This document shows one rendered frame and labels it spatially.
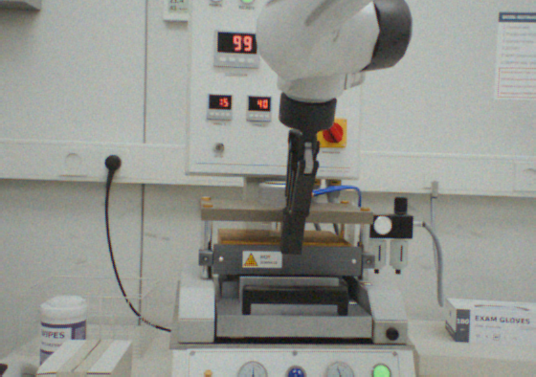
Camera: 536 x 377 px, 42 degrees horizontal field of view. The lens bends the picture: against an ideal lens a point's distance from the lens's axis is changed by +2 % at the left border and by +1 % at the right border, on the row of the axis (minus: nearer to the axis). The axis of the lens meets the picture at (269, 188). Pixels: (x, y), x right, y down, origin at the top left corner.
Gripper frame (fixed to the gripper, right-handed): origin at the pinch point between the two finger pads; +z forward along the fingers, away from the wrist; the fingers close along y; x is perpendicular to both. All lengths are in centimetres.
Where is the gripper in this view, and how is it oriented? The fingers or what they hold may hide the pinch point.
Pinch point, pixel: (293, 231)
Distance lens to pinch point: 98.6
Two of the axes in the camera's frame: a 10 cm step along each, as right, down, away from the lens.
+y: 0.9, 4.2, -9.0
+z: -0.9, 9.1, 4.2
